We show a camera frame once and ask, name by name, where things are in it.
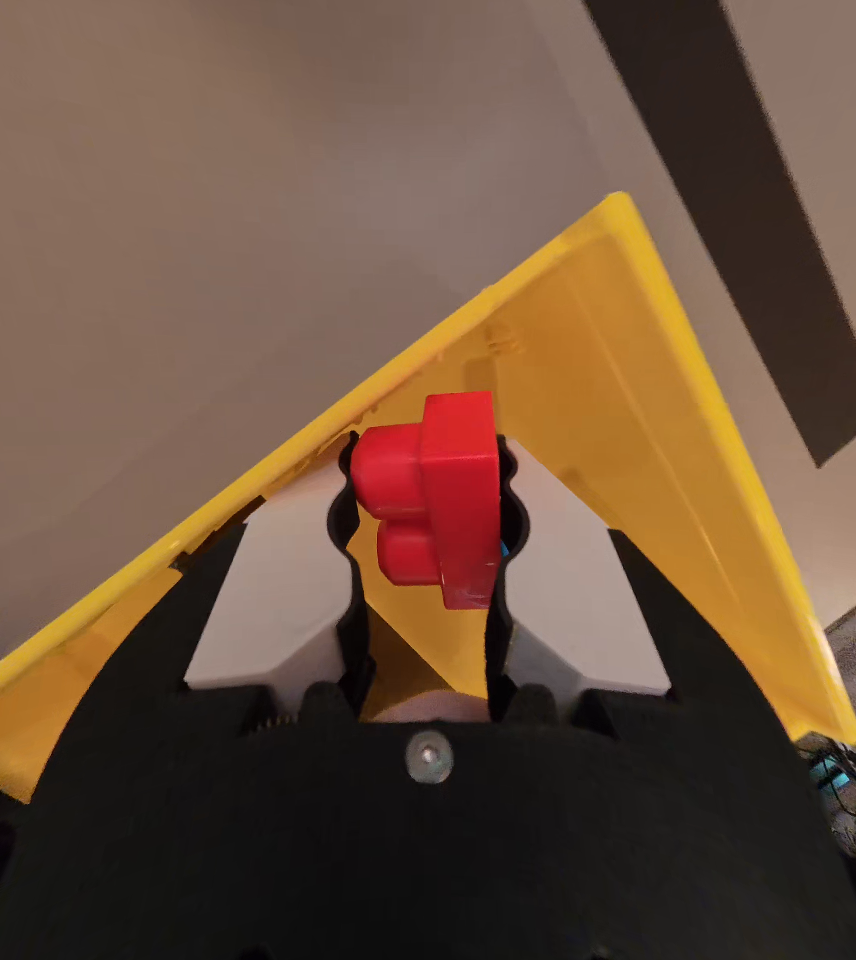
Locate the red toy brick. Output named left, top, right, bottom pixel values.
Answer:
left=350, top=390, right=503, bottom=610

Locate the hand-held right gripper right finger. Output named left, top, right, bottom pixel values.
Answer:
left=484, top=435, right=673, bottom=721

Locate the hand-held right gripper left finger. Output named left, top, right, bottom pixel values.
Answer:
left=182, top=433, right=377, bottom=717

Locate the yellow plastic bin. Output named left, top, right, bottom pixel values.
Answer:
left=0, top=191, right=856, bottom=804

